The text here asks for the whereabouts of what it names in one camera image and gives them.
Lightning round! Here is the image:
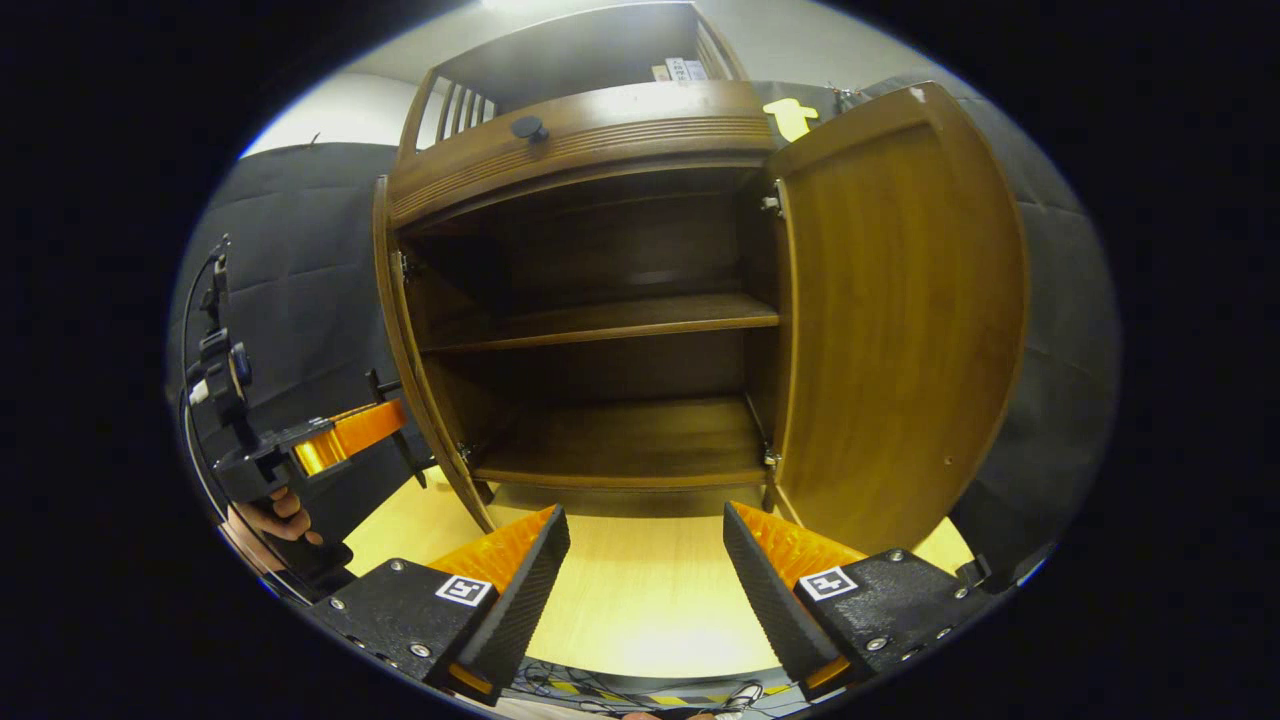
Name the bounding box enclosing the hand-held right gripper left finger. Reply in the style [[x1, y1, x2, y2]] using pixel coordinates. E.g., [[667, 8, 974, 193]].
[[315, 504, 572, 706]]

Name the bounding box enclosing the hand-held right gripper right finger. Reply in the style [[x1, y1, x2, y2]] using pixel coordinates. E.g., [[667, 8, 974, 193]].
[[722, 500, 986, 701]]

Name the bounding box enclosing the wooden cabinet door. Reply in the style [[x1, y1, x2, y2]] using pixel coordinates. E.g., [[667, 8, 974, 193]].
[[372, 175, 498, 534], [775, 82, 1031, 556]]

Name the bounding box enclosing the wooden double-door shoe cabinet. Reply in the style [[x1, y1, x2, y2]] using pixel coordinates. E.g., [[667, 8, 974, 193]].
[[372, 0, 1031, 556]]

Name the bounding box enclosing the black backdrop cloth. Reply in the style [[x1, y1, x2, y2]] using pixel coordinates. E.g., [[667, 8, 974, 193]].
[[165, 75, 1121, 591]]

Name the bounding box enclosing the wooden inner shelf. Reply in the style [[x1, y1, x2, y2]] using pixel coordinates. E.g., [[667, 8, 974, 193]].
[[420, 292, 781, 353]]

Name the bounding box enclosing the black left door handle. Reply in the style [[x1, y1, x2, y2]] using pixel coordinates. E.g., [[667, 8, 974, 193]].
[[365, 370, 431, 491]]

